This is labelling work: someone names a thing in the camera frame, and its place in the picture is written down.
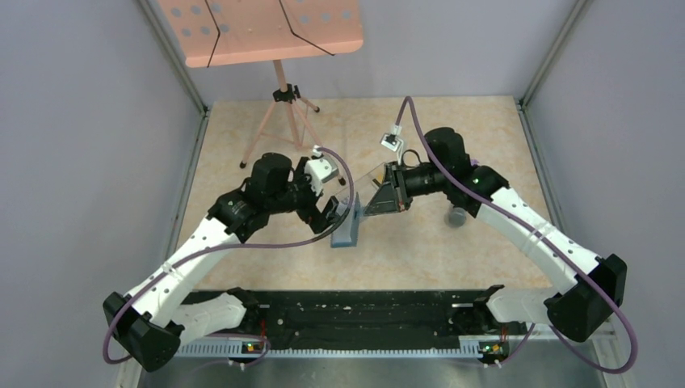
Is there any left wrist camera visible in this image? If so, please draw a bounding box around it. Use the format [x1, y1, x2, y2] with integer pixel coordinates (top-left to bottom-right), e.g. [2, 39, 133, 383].
[304, 156, 339, 196]

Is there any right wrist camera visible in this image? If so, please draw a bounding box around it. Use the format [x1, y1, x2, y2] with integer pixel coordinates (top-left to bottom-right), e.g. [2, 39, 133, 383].
[380, 124, 406, 158]

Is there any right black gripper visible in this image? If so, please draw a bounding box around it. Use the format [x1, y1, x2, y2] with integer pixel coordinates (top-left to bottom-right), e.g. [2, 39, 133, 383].
[364, 160, 449, 216]

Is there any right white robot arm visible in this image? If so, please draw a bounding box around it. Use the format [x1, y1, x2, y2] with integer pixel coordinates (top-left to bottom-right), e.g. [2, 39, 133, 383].
[364, 127, 627, 342]

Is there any pink music stand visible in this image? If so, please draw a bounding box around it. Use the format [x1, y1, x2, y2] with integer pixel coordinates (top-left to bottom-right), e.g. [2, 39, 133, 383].
[158, 0, 364, 168]

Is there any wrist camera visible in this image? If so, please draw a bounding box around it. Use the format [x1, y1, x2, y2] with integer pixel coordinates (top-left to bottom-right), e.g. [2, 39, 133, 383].
[380, 124, 406, 158]
[304, 156, 339, 196]

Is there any clear plastic box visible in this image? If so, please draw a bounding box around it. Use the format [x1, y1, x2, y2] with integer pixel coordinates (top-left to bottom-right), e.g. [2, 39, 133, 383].
[353, 162, 392, 217]

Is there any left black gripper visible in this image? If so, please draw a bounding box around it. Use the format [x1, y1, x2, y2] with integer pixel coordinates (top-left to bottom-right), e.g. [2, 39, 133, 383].
[267, 158, 341, 233]

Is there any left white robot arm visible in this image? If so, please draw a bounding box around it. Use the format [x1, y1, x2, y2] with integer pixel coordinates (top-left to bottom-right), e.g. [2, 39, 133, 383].
[102, 146, 354, 372]

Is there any blue card holder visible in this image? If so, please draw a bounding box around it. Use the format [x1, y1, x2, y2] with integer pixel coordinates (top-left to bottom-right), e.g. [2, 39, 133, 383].
[330, 193, 364, 248]

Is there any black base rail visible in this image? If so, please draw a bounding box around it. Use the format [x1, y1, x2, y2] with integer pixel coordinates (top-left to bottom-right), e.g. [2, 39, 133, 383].
[207, 285, 528, 355]

